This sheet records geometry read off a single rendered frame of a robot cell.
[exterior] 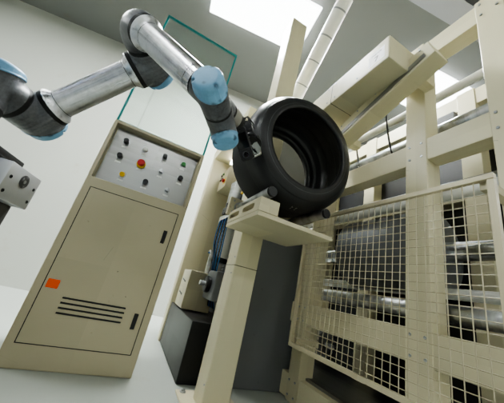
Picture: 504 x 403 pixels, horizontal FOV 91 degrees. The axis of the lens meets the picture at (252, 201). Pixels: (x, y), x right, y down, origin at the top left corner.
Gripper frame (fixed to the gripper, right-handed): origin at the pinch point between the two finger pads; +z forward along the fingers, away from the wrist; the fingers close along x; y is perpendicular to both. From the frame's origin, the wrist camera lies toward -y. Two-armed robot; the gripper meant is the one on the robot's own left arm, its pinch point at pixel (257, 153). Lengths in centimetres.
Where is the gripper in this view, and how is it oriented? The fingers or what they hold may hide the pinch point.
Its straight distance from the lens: 101.7
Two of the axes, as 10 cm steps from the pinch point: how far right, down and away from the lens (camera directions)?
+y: -1.5, -9.2, 3.6
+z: 4.0, 2.7, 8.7
